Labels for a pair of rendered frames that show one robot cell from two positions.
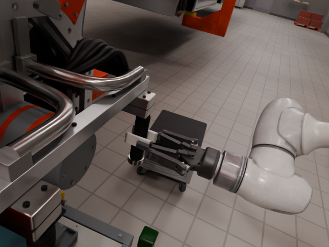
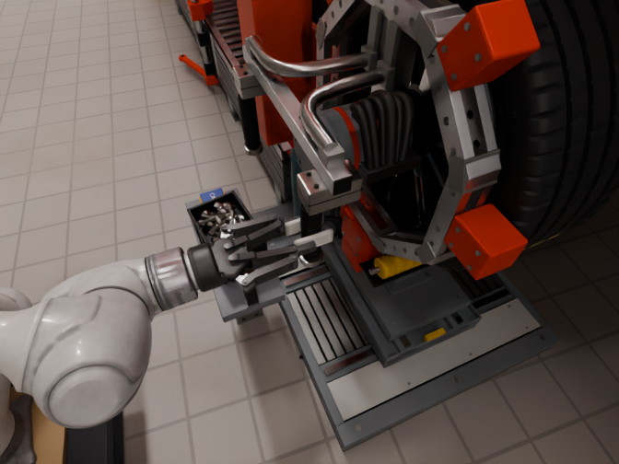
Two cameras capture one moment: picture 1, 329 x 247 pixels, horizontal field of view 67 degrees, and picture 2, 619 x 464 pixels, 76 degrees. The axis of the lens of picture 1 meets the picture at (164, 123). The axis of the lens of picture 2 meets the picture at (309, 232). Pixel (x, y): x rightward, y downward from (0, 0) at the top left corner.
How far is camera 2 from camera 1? 0.90 m
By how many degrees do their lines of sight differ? 91
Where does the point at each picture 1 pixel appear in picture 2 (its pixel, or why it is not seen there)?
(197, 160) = (216, 247)
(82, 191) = (486, 449)
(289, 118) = (76, 306)
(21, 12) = (398, 18)
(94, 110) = (286, 96)
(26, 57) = (380, 63)
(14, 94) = not seen: hidden behind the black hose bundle
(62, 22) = (434, 69)
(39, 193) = (244, 71)
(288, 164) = (79, 286)
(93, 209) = (437, 442)
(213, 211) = not seen: outside the picture
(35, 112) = not seen: hidden behind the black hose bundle
